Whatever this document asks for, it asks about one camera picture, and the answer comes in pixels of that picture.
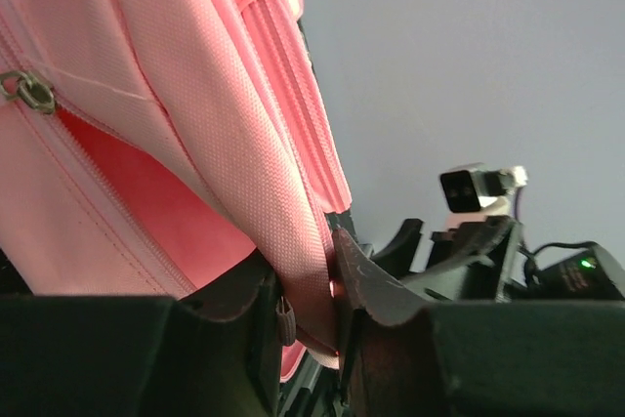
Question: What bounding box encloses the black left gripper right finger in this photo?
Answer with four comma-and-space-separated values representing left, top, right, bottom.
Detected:
333, 229, 624, 416

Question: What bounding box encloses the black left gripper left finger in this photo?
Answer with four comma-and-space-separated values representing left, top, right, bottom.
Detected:
1, 252, 282, 416

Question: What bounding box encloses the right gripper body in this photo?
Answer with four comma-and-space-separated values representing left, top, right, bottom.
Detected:
370, 216, 536, 302

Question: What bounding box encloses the pink school backpack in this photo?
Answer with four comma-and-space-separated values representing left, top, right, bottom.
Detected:
1, 0, 352, 379

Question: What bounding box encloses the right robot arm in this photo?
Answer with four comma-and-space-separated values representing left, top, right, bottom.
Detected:
332, 216, 624, 416

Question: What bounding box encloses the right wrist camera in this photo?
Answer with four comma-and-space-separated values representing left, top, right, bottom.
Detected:
438, 163, 528, 229

